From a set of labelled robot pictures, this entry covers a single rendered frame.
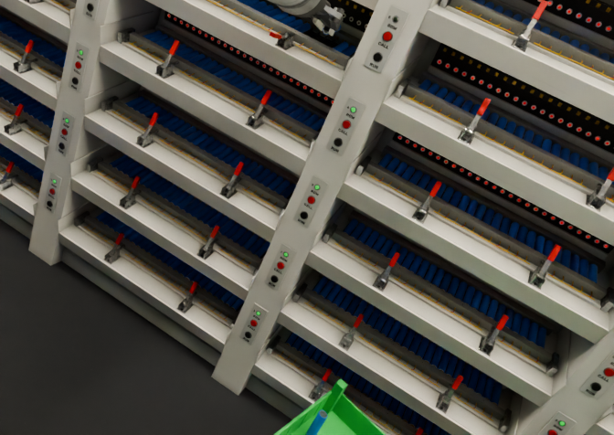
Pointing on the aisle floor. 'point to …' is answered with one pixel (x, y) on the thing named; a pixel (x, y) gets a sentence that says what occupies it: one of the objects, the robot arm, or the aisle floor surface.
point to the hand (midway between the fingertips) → (325, 22)
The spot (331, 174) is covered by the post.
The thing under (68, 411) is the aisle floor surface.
